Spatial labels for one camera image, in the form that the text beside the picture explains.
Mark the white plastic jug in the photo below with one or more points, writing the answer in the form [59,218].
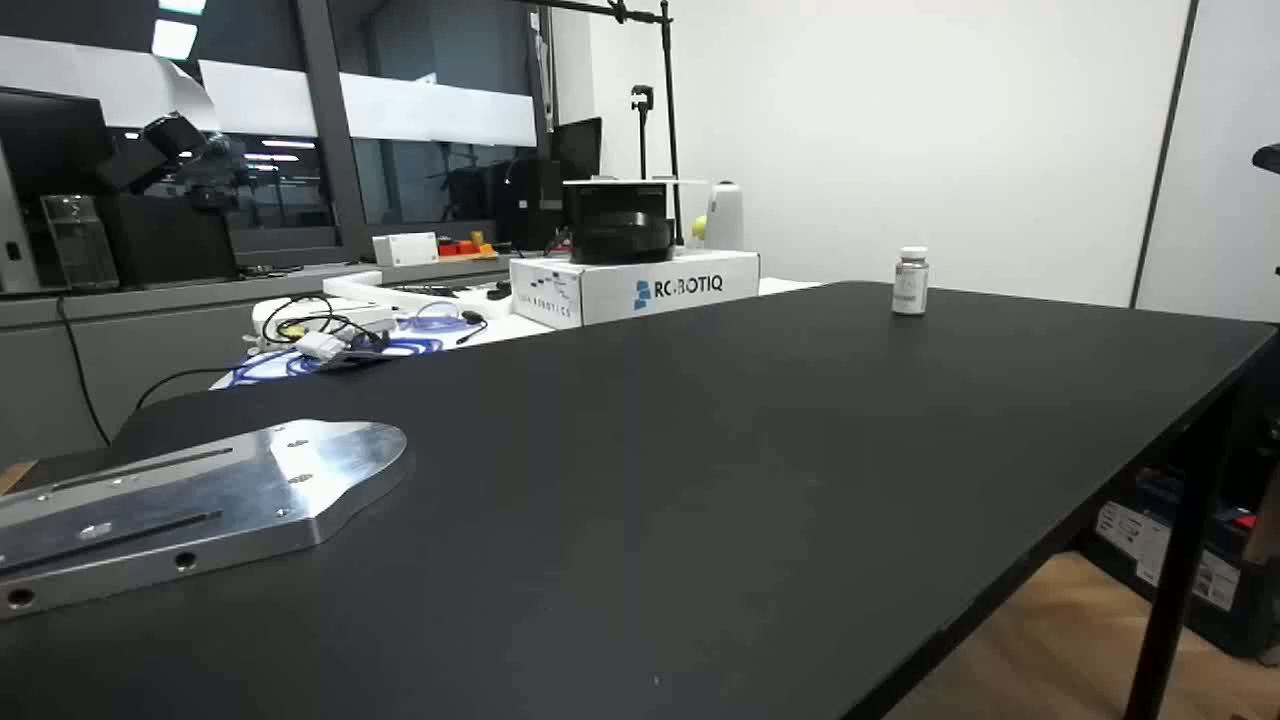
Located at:
[725,218]

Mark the white Robotiq cardboard box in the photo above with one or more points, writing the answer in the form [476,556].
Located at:
[625,290]

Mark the black camera on post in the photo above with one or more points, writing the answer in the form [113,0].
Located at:
[640,114]

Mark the red orange object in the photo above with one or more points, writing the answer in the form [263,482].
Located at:
[466,244]

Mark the yellow green ball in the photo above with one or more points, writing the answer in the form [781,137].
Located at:
[699,231]

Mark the silver metal mounting plate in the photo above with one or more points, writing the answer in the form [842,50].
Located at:
[203,500]

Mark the black computer tower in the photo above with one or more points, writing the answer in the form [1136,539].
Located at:
[77,242]

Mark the black computer monitor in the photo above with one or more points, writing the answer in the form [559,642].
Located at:
[578,146]

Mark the black boxy device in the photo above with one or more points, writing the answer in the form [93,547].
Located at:
[617,223]

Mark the black table leg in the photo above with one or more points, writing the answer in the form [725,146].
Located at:
[1179,573]

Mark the small white box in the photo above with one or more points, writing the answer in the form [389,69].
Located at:
[404,248]

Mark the black articulated desk device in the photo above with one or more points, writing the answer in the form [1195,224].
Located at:
[165,150]

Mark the small white pill bottle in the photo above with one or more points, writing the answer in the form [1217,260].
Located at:
[909,283]

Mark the dark storage box with labels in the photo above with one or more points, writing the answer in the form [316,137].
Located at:
[1201,564]

